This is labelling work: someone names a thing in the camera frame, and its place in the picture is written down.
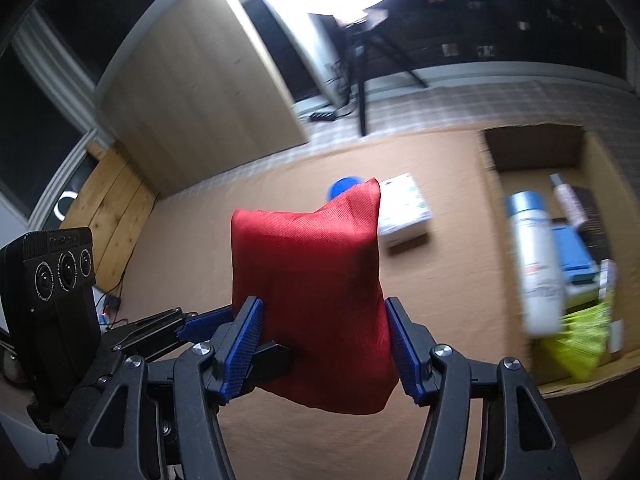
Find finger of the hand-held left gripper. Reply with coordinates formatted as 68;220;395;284
251;341;294;392
111;306;236;352

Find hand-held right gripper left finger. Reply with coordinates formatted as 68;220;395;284
60;296;266;480

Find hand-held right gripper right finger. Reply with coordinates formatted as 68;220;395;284
384;296;583;480

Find red fabric pouch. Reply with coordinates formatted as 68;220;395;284
230;177;401;416

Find white bottle with blue cap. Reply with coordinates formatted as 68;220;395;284
505;190;568;337

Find yellow shuttlecock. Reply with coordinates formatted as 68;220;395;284
542;290;618;383

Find blue plastic holder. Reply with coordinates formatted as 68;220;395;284
550;225;598;283

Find small pale bottle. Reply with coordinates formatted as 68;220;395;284
549;172;586;231

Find cardboard box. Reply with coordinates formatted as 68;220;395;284
477;125;640;401

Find power strip with red light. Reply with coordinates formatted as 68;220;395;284
97;292;123;328

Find wooden boards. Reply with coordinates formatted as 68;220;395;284
60;140;158;296

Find white printed tissue pack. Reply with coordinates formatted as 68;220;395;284
377;172;433;249

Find blue round lid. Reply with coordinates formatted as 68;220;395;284
326;176;363;203

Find wooden cabinet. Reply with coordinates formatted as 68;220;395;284
95;0;311;196

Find black tripod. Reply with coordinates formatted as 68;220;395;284
340;10;428;137

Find white framed panel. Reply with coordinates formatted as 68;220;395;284
237;0;351;106

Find white window frame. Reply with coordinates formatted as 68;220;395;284
0;7;118;231

